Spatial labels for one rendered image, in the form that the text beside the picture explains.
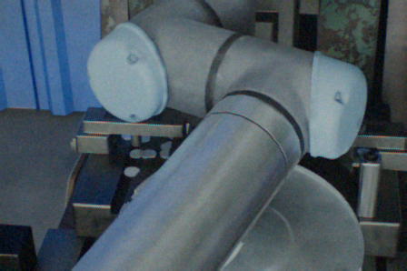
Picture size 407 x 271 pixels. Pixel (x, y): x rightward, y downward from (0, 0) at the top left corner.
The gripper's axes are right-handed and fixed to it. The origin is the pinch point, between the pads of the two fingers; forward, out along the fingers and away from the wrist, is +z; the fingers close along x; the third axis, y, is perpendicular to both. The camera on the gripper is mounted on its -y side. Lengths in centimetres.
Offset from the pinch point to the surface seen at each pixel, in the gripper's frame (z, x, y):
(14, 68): 63, 78, 146
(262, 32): -16.8, -3.2, 23.0
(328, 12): -6, -12, 51
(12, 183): 79, 70, 112
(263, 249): 1.2, -4.9, 4.2
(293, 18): -17.3, -6.9, 26.0
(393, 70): 7, -23, 57
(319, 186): 0.7, -11.1, 16.0
